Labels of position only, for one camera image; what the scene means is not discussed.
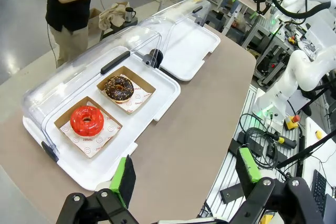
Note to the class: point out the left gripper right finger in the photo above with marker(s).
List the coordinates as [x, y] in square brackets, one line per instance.
[248, 171]

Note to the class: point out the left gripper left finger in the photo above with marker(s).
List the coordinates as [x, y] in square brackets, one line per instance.
[123, 184]

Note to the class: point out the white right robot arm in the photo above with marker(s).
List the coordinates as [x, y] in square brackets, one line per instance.
[302, 72]

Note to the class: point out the red glazed donut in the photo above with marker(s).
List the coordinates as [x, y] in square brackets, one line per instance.
[90, 128]

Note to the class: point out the brown cardboard donut box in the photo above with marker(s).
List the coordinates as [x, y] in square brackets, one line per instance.
[145, 85]
[63, 120]

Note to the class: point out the chocolate sprinkled donut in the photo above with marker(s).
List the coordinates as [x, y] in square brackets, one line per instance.
[126, 90]

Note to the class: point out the person in black shirt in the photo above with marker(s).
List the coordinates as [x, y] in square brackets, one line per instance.
[68, 16]

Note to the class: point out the black metal plate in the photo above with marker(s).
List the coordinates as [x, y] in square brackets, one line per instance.
[232, 193]

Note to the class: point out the yellow emergency stop box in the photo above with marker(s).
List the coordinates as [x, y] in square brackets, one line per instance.
[290, 123]

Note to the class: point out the black keyboard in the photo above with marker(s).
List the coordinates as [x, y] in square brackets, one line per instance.
[319, 192]

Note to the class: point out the white display tray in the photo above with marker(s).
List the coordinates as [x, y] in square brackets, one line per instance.
[162, 90]
[189, 48]

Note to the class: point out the clear plastic dome lid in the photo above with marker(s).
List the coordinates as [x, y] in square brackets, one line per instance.
[65, 66]
[168, 14]

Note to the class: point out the steel travel mug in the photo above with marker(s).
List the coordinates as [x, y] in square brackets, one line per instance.
[129, 14]

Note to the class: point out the crumpled brown paper bag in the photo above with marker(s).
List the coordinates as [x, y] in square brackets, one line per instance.
[110, 16]

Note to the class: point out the black yellow enable switch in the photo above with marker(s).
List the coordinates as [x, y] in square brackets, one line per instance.
[284, 141]

